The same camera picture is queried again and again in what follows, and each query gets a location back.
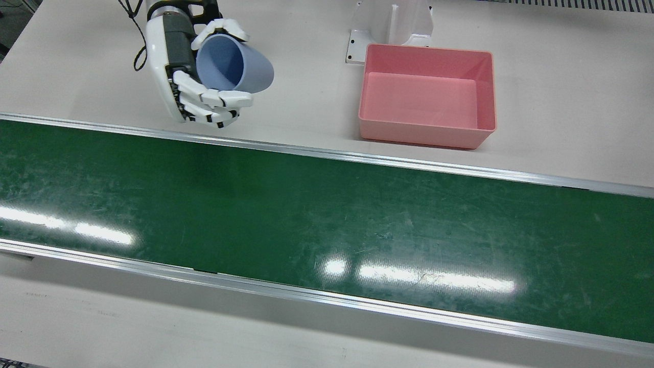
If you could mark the metal vent grille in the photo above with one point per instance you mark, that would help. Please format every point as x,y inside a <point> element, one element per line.
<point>587,4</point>

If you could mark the white metal mount bracket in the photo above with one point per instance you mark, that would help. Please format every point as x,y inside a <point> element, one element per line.
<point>388,20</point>

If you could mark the light blue plastic cup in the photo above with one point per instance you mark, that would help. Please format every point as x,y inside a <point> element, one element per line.
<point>240,66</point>

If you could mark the pink plastic box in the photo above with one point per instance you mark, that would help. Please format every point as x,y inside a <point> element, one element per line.
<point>424,102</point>

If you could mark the aluminium conveyor side rail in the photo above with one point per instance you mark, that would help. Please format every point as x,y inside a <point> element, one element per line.
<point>327,153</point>
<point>327,298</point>

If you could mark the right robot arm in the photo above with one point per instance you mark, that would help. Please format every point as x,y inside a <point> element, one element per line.
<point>173,6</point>

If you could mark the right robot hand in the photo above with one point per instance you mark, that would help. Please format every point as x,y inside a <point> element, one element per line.
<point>176,46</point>

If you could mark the green conveyor belt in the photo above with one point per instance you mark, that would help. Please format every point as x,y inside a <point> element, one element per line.
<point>306,214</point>

